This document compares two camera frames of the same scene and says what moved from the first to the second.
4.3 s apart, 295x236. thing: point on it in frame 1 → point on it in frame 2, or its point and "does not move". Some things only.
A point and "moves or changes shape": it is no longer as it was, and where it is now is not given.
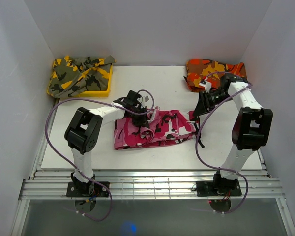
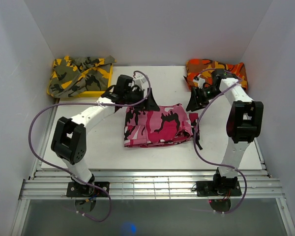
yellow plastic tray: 95,94 does not move
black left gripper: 142,122 → 149,104
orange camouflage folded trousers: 197,69 does not move
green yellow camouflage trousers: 71,76 does not move
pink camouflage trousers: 162,127 moves or changes shape
